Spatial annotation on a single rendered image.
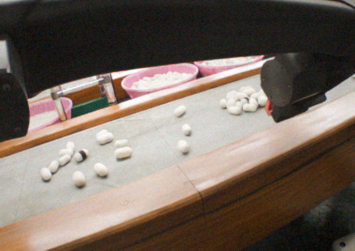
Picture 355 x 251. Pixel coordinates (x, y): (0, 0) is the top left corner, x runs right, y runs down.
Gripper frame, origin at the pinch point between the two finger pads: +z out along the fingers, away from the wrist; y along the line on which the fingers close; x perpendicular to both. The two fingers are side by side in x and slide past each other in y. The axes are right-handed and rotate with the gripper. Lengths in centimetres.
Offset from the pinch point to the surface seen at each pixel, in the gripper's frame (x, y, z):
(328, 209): 44, -60, 72
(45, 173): -5.4, 42.0, 16.4
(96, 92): -37, 24, 57
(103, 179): -0.1, 31.0, 12.7
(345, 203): 45, -70, 70
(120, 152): -4.6, 26.0, 15.1
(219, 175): 7.1, 14.0, -0.1
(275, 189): 13.4, 4.1, 2.4
